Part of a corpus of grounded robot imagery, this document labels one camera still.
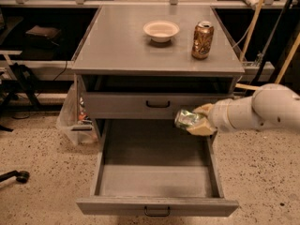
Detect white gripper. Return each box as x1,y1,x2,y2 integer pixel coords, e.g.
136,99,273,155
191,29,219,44
187,98,234,136

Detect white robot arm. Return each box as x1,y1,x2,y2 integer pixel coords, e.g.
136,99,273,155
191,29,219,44
187,83,300,136

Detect open grey middle drawer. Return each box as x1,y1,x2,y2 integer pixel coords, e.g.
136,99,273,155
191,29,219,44
77,119,238,217

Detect grey drawer cabinet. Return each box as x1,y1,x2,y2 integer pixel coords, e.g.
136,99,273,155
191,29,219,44
73,5,244,137

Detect brown soda can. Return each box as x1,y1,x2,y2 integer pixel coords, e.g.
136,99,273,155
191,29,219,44
191,21,214,59

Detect closed grey top drawer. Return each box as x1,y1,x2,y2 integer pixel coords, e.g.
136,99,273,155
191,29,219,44
82,92,233,119

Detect white paper bowl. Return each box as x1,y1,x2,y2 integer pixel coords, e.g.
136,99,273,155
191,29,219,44
143,21,180,43

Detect clear plastic bag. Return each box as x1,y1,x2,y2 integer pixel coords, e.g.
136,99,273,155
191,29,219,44
56,85,97,145

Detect black stand legs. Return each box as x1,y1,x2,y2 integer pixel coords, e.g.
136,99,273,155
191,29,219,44
0,63,41,133

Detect black chair caster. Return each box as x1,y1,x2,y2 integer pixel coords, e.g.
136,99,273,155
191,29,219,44
0,171,30,184

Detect wooden stick frame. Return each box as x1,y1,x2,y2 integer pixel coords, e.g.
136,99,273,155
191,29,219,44
234,0,300,92

